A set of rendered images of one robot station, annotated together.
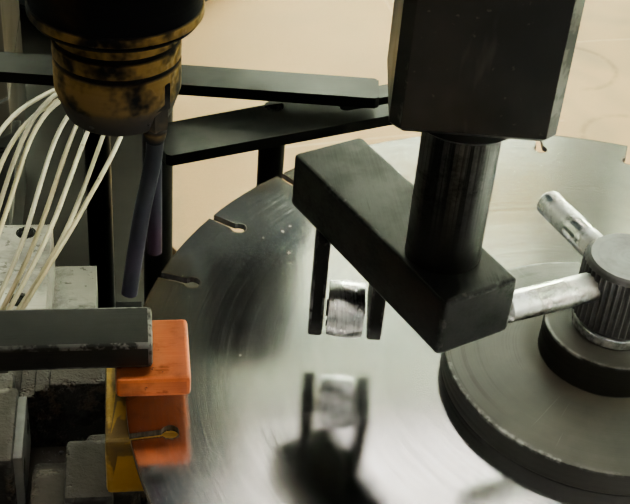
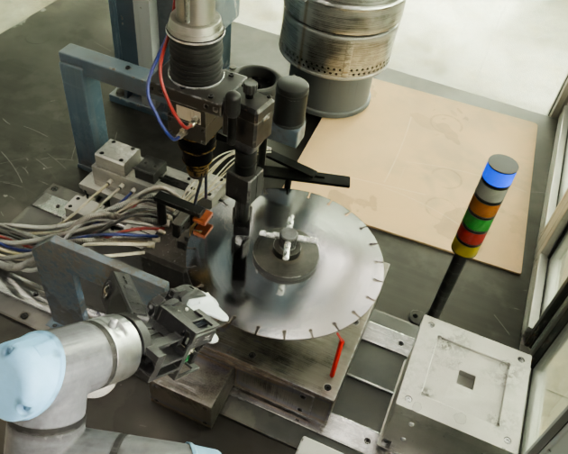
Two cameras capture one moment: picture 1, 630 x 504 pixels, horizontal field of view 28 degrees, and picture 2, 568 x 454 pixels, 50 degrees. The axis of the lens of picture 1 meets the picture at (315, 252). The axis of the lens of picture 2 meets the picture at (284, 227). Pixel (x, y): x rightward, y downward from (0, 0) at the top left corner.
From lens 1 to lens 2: 0.67 m
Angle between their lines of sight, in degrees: 23
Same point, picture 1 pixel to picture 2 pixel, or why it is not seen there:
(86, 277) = not seen: hidden behind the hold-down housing
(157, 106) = (198, 176)
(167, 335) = (206, 213)
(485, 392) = (257, 248)
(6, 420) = (183, 218)
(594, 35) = (465, 169)
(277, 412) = (221, 235)
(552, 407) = (266, 255)
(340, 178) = not seen: hidden behind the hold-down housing
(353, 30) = (385, 141)
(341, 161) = not seen: hidden behind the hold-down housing
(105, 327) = (195, 208)
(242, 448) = (209, 239)
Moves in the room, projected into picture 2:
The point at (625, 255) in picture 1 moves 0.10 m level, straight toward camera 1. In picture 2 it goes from (288, 232) to (238, 259)
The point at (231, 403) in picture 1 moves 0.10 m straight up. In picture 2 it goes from (214, 231) to (215, 187)
